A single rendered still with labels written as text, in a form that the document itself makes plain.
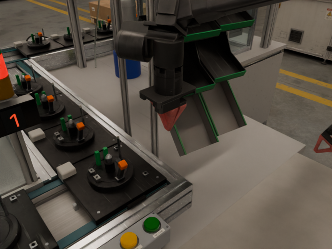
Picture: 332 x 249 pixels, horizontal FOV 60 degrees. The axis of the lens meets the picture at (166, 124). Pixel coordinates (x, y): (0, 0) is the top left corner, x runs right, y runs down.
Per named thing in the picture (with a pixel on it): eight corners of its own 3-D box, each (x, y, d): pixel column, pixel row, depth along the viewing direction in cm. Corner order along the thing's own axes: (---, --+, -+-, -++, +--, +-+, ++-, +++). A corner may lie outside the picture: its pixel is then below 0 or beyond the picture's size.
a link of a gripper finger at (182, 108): (141, 131, 63) (139, 93, 58) (165, 119, 67) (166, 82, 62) (160, 145, 59) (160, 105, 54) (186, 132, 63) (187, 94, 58)
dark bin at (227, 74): (243, 75, 96) (253, 59, 90) (212, 84, 90) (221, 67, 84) (200, 21, 107) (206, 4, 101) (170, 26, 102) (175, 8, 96)
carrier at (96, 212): (166, 182, 87) (166, 150, 81) (96, 226, 74) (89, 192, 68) (122, 145, 103) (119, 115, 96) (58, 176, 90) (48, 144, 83)
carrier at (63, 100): (89, 117, 118) (84, 90, 112) (29, 140, 105) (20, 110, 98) (63, 96, 134) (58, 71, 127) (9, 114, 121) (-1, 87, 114)
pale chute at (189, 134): (212, 144, 97) (219, 141, 93) (179, 156, 92) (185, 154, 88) (182, 68, 101) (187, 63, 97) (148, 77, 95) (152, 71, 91)
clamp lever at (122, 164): (124, 178, 83) (128, 164, 77) (118, 181, 82) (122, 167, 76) (117, 168, 84) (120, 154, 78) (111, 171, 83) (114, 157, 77)
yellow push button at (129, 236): (141, 244, 70) (140, 239, 69) (127, 254, 68) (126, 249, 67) (131, 233, 72) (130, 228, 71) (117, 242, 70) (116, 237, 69)
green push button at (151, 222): (162, 228, 74) (162, 223, 73) (150, 237, 72) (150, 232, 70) (152, 218, 76) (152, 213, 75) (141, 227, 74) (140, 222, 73)
